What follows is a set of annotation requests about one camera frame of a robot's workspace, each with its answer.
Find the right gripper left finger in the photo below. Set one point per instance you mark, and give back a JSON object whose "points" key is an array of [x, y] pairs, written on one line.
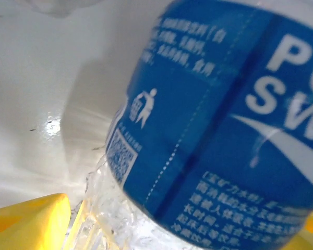
{"points": [[26, 226]]}

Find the blue Pocari Sweat bottle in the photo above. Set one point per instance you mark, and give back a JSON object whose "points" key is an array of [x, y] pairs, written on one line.
{"points": [[211, 117]]}

